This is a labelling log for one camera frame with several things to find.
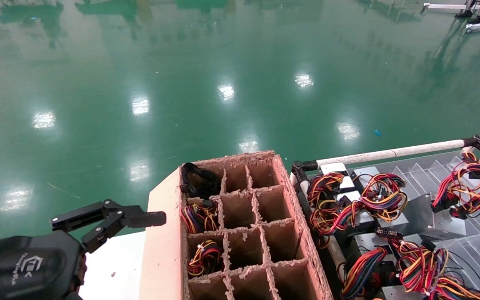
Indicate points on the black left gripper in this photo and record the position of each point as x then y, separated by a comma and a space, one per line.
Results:
27, 271

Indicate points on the black pipe corner connector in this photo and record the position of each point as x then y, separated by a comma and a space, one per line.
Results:
302, 166
478, 143

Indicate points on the long white cart pipe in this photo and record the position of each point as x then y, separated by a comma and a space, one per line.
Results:
390, 153

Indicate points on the brown cardboard divider box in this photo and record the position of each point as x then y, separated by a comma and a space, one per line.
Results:
244, 250

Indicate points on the white cart side pipe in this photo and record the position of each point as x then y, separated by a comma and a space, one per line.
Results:
337, 252

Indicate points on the white metal frame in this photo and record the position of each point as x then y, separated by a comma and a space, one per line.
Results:
440, 6

